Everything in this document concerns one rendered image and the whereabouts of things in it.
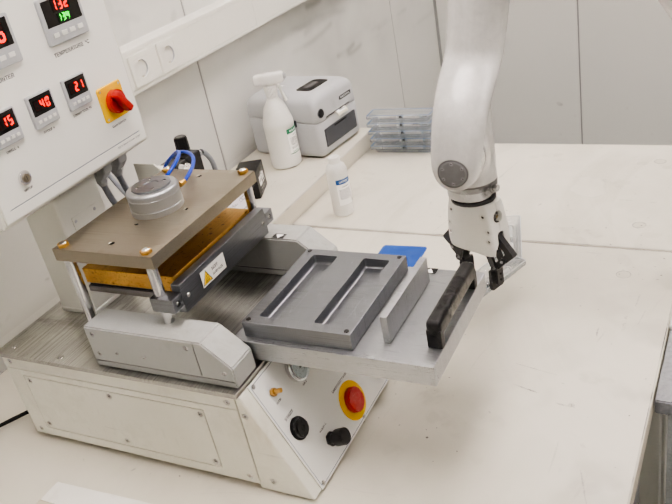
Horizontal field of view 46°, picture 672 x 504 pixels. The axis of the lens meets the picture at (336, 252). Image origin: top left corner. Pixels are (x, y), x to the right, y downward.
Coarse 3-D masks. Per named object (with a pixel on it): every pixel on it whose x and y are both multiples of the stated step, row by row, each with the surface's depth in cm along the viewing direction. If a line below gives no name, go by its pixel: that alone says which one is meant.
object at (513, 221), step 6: (510, 216) 166; (516, 216) 165; (510, 222) 163; (516, 222) 163; (510, 228) 161; (516, 228) 161; (510, 234) 159; (516, 234) 158; (510, 240) 157; (516, 240) 156; (516, 246) 154; (516, 252) 152
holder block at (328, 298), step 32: (320, 256) 119; (352, 256) 117; (384, 256) 115; (288, 288) 113; (320, 288) 110; (352, 288) 111; (384, 288) 108; (256, 320) 106; (288, 320) 104; (320, 320) 105; (352, 320) 102
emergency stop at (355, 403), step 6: (348, 390) 119; (354, 390) 119; (360, 390) 120; (348, 396) 118; (354, 396) 119; (360, 396) 120; (348, 402) 118; (354, 402) 118; (360, 402) 119; (348, 408) 118; (354, 408) 118; (360, 408) 119
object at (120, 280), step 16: (208, 224) 120; (224, 224) 119; (192, 240) 116; (208, 240) 115; (176, 256) 113; (192, 256) 112; (96, 272) 114; (112, 272) 112; (128, 272) 111; (144, 272) 110; (160, 272) 109; (176, 272) 108; (96, 288) 116; (112, 288) 114; (128, 288) 113; (144, 288) 112
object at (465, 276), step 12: (468, 264) 106; (456, 276) 103; (468, 276) 104; (456, 288) 101; (468, 288) 108; (444, 300) 99; (456, 300) 100; (432, 312) 97; (444, 312) 97; (432, 324) 95; (444, 324) 97; (432, 336) 96
